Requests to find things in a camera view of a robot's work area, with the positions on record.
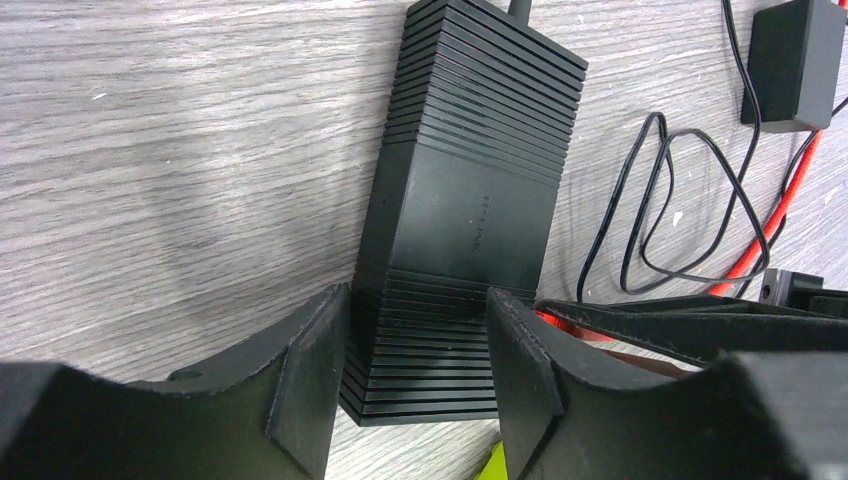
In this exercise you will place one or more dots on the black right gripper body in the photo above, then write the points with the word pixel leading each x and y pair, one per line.
pixel 801 291

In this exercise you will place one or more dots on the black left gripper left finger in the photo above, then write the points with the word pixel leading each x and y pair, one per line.
pixel 263 408

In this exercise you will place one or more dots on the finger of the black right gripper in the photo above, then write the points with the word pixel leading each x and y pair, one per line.
pixel 698 329

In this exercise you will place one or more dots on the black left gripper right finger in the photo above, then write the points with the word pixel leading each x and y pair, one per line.
pixel 568 410

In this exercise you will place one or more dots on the black power adapter with cord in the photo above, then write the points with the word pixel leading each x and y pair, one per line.
pixel 789 80

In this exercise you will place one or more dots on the black network switch box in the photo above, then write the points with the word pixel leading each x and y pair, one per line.
pixel 480 117

